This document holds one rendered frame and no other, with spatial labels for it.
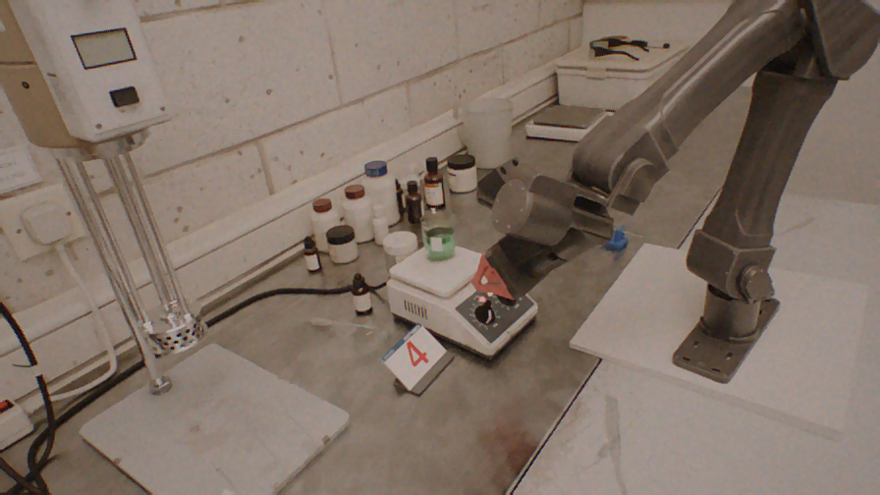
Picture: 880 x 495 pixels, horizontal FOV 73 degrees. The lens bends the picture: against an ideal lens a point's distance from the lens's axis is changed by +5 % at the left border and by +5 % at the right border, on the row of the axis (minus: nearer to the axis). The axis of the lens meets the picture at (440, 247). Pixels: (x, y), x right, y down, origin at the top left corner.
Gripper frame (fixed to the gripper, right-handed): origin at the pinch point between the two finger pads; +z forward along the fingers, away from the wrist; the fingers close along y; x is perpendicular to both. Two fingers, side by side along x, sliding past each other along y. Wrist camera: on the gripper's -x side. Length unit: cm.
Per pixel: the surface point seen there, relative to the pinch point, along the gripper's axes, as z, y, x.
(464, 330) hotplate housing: 8.6, 0.8, 4.8
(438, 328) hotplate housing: 13.5, 0.8, 3.0
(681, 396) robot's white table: -9.7, -7.4, 25.6
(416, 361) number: 12.6, 7.7, 4.5
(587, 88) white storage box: 37, -115, -22
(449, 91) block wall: 43, -67, -40
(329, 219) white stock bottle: 37.3, -9.7, -23.5
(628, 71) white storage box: 24, -115, -19
